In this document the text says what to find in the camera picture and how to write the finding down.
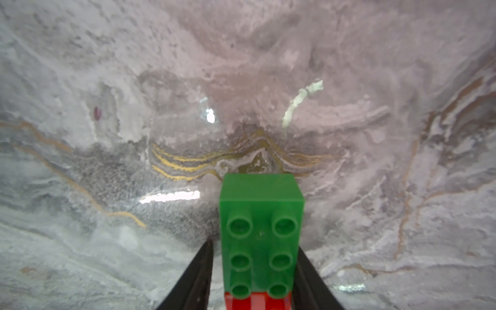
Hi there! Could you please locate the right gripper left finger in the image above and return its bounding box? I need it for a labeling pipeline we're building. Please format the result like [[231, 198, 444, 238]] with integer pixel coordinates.
[[157, 239, 214, 310]]

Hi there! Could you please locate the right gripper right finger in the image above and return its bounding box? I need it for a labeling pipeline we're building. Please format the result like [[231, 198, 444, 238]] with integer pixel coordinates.
[[291, 248, 344, 310]]

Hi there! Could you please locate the red small lego brick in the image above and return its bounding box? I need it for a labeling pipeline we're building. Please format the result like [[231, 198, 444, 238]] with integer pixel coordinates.
[[224, 293, 291, 310]]

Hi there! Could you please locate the green small lego brick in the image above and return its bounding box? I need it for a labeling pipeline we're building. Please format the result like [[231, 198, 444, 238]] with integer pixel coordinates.
[[219, 174, 305, 300]]

